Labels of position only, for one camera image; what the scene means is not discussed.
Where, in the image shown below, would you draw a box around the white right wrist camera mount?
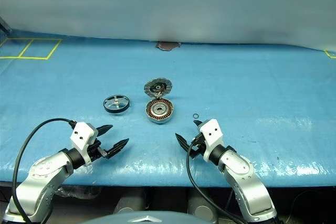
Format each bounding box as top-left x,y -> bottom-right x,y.
198,119 -> 225,162

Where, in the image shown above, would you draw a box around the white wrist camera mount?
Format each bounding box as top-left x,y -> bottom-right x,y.
70,122 -> 99,167
198,119 -> 225,162

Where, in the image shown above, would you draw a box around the black silver spoked rotor ring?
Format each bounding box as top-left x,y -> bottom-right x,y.
102,94 -> 131,114

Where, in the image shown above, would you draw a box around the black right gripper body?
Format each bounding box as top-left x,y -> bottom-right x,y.
187,132 -> 208,160

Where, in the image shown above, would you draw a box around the silver motor base copper windings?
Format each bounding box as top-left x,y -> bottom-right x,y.
144,97 -> 175,124

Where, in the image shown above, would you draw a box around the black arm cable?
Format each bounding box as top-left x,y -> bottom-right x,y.
185,140 -> 240,224
12,118 -> 77,224

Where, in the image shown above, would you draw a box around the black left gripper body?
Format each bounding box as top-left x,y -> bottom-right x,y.
87,139 -> 111,162

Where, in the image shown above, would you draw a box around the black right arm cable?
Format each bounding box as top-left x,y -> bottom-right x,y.
185,140 -> 240,224

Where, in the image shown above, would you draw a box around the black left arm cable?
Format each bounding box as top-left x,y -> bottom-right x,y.
12,118 -> 77,224

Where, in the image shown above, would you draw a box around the silver finned motor cover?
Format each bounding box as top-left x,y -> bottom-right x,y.
143,77 -> 173,99

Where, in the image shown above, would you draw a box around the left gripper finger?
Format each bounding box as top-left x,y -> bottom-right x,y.
104,137 -> 130,159
96,124 -> 114,138

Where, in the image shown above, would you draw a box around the brown patch at table edge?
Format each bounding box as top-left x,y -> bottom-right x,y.
155,41 -> 181,51

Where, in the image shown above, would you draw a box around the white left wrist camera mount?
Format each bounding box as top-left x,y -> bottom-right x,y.
70,122 -> 99,167

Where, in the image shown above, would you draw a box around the blue plastic table cover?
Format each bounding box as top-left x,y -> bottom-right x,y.
0,28 -> 336,188

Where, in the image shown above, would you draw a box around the crumpled black plastic sheet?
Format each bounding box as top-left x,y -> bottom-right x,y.
56,186 -> 100,200

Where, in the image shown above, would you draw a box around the grey robot torso with logo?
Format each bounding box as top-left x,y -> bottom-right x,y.
78,210 -> 218,224

